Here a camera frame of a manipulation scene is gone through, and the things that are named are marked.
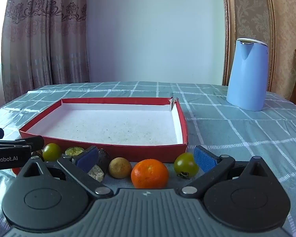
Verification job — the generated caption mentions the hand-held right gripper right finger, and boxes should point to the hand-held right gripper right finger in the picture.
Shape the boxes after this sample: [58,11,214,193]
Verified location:
[179,145,273,199]

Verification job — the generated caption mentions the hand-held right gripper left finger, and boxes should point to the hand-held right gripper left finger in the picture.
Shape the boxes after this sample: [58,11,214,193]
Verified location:
[22,146,114,199]

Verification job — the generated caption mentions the brown longan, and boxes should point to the brown longan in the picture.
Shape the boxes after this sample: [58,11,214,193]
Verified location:
[109,157,132,179]

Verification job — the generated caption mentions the red cardboard box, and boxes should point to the red cardboard box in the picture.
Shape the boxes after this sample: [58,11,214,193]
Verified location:
[19,97,188,164]

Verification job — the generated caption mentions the orange tangerine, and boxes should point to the orange tangerine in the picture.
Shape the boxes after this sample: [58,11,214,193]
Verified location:
[131,159,169,189]

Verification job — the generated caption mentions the green fruit with yellow specks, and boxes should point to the green fruit with yellow specks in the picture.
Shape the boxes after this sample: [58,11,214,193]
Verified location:
[65,147,84,157]

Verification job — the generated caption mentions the dark brown round fruit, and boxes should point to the dark brown round fruit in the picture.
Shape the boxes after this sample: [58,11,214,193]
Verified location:
[97,149,111,176]

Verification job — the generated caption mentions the green tomato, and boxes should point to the green tomato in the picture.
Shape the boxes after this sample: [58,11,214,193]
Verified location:
[42,143,62,162]
[174,152,200,180]

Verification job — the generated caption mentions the green checked tablecloth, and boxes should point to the green checked tablecloth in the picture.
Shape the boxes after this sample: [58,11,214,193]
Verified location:
[0,81,296,237]

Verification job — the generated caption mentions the light blue kettle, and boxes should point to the light blue kettle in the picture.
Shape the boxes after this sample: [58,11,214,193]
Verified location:
[226,38,268,111]

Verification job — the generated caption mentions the pink patterned curtain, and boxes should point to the pink patterned curtain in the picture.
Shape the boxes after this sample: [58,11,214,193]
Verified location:
[1,0,90,104]

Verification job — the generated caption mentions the gold framed wall panel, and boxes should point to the gold framed wall panel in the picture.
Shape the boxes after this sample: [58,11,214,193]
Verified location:
[221,0,277,92]

